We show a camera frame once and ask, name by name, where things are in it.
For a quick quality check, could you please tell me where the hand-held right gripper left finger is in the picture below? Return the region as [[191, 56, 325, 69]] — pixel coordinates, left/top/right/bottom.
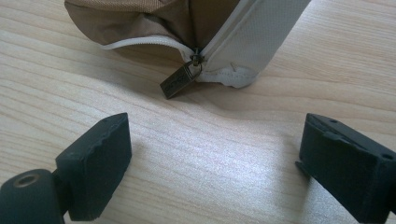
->
[[55, 112, 133, 222]]

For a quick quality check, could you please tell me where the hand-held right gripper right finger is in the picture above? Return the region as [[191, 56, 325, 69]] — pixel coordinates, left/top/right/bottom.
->
[[294, 112, 396, 224]]

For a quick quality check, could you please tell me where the bronze metal zipper pull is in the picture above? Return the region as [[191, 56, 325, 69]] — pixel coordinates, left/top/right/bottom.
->
[[159, 48, 206, 100]]

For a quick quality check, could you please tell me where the brown and white zipper pouch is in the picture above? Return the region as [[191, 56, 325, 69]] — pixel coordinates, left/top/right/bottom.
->
[[64, 0, 312, 89]]

